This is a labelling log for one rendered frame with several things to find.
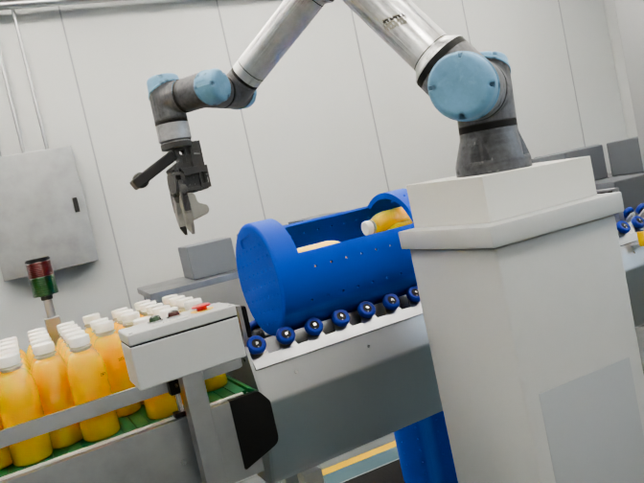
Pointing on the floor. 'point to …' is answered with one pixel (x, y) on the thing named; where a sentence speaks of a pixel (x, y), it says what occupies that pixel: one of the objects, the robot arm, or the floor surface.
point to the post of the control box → (202, 428)
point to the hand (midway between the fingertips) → (185, 229)
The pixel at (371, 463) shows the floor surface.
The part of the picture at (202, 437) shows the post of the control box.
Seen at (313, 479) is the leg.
